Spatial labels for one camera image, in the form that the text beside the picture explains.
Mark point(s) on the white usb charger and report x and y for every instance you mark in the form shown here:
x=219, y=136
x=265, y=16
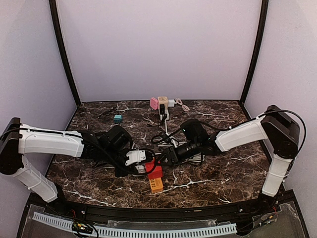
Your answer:
x=171, y=102

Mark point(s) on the white slotted cable duct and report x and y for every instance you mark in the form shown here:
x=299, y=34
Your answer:
x=125, y=229

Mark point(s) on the orange power strip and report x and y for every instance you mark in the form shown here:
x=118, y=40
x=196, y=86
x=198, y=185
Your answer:
x=156, y=185

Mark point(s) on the teal usb charger plug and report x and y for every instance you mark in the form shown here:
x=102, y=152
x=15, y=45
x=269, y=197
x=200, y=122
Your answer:
x=117, y=119

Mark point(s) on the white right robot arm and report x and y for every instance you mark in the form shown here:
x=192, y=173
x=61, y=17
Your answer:
x=274, y=125

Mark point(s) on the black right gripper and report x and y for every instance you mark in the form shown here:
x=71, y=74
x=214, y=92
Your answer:
x=170, y=156

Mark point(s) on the beige cube socket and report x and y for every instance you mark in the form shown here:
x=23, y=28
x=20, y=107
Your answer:
x=163, y=100

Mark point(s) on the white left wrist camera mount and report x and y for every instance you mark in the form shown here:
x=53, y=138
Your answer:
x=135, y=156

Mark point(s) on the white adapter plug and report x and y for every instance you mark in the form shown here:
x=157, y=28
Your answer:
x=140, y=169

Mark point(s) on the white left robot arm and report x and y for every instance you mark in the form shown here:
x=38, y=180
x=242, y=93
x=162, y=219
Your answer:
x=111, y=147

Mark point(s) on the pink plug adapter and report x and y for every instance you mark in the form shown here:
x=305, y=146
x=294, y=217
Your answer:
x=154, y=103

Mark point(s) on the white power strip at back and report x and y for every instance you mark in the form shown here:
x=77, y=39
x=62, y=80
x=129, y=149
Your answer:
x=165, y=116

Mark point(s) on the black plug at back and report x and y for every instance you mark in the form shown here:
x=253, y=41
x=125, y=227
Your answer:
x=162, y=109

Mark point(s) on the red cube socket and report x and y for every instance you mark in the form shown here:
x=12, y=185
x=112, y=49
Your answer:
x=153, y=171

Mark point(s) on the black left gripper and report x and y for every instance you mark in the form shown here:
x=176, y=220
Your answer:
x=123, y=168

